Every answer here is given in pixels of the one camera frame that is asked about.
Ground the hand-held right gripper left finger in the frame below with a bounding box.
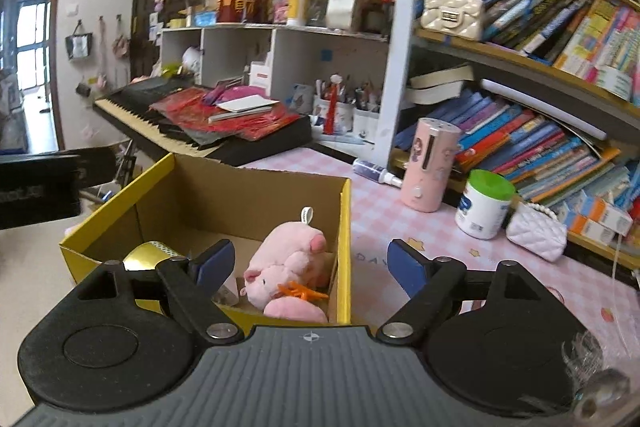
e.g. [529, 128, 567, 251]
[75, 238, 246, 345]

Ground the row of upright picture books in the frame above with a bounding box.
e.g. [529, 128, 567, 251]
[475, 0, 640, 102]

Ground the white pen cup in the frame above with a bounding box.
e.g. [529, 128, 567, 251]
[352, 107, 381, 138]
[336, 99, 354, 132]
[312, 97, 331, 128]

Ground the white red box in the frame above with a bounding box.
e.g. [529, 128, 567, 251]
[248, 61, 273, 92]

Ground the white notebook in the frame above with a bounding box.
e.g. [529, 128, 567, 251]
[207, 94, 282, 124]

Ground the white cubby shelf unit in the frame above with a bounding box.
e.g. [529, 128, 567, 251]
[159, 23, 391, 148]

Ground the gold tape roll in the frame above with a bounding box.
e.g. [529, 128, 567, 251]
[122, 241, 188, 273]

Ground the magenta pouch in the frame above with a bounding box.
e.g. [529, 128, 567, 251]
[205, 83, 268, 105]

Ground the red cloth on keyboard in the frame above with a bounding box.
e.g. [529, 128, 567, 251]
[149, 86, 301, 142]

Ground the pink pig plush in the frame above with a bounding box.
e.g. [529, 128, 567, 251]
[240, 206, 336, 323]

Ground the orange white box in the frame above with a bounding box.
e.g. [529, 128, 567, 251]
[572, 191, 633, 235]
[557, 202, 608, 248]

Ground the white quilted purse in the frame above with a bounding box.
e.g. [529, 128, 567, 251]
[506, 201, 568, 263]

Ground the white printed tape roll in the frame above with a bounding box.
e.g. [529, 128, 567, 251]
[597, 66, 633, 102]

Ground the white jar green lid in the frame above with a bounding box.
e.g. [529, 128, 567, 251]
[455, 169, 517, 240]

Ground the yellow cardboard box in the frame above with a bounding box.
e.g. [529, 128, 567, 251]
[59, 152, 353, 325]

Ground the white plastic bag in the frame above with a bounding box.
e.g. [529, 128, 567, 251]
[181, 46, 203, 74]

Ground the pink humidifier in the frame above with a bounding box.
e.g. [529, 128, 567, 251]
[401, 117, 462, 212]

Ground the cream quilted handbag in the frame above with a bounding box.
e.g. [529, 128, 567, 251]
[420, 0, 485, 42]

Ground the red tassel ornament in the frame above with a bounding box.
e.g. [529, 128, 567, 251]
[324, 74, 346, 135]

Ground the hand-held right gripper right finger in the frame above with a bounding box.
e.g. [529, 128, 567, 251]
[376, 238, 563, 347]

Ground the orange plastic clip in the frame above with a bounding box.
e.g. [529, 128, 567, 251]
[276, 281, 329, 304]

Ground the black white tote bag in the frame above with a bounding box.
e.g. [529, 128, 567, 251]
[66, 21, 94, 62]

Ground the white cable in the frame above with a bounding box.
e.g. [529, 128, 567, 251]
[609, 232, 640, 295]

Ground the black electronic keyboard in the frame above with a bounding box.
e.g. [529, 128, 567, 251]
[92, 77, 313, 168]

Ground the pink hanging bag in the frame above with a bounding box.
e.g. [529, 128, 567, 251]
[112, 14, 131, 58]
[96, 17, 109, 88]

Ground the wooden white bookshelf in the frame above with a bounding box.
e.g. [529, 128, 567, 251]
[372, 0, 640, 268]

